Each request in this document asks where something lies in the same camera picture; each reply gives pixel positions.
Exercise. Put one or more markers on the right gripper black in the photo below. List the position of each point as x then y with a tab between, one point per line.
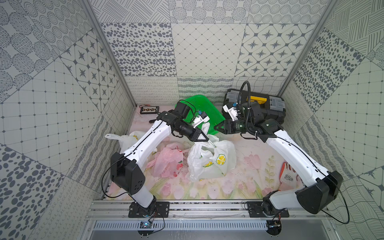
225	129

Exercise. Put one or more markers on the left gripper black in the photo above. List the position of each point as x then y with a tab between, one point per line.
192	132

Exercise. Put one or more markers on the pink plastic bag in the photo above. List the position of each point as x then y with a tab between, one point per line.
169	161

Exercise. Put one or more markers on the lemon print plastic bag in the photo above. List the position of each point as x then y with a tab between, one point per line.
127	141

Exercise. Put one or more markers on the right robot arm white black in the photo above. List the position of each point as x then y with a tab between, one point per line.
321	186

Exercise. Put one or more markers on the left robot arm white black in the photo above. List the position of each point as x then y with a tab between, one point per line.
127	170

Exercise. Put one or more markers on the green plastic basket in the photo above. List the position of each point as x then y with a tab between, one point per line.
200	103

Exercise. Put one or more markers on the black screw bit case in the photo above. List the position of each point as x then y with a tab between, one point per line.
149	110

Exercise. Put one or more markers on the red white work glove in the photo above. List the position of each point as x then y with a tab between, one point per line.
288	176

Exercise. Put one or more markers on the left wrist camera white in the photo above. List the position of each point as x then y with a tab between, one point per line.
201	118

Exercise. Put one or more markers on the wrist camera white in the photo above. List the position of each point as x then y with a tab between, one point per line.
201	118
230	111

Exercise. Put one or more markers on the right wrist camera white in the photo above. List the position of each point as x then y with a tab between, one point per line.
230	111

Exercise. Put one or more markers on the black toolbox yellow handle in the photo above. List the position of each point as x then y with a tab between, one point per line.
271	107

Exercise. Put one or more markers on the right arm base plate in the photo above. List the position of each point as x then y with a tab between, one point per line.
258	209

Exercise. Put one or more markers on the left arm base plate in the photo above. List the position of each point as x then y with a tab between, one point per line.
155	209

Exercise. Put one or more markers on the aluminium front rail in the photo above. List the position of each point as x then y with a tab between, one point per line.
196	210

